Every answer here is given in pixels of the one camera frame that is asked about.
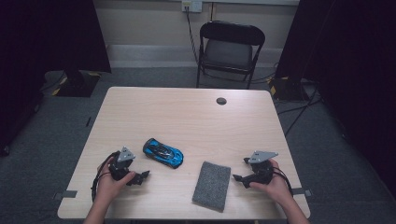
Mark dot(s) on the white wall socket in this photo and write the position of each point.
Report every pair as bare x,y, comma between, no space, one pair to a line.
192,5

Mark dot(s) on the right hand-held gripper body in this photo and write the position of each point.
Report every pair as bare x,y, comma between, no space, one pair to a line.
263,171

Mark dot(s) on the black curtain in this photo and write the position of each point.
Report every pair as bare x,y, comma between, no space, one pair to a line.
46,31
358,62

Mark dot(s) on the blue toy car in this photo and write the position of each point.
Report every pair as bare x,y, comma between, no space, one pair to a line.
163,153

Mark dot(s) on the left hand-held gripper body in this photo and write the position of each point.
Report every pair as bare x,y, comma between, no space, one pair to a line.
120,165

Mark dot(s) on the person's right hand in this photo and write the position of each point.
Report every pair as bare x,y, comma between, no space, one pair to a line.
277,188

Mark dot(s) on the grey tape strip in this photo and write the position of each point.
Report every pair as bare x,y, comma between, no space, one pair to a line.
67,194
303,192

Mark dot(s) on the black stand base yellow tape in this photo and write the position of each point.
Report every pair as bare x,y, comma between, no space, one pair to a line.
288,88

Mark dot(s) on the black folding chair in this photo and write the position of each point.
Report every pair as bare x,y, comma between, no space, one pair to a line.
232,32

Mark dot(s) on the person's left hand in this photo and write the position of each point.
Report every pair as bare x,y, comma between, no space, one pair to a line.
109,186

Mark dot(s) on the grey terry cloth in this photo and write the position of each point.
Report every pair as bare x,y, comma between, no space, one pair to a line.
212,186

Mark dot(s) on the thin wall conduit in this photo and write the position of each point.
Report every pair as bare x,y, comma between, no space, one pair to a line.
212,11

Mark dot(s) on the small black floor object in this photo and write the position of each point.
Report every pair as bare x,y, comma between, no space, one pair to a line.
88,121

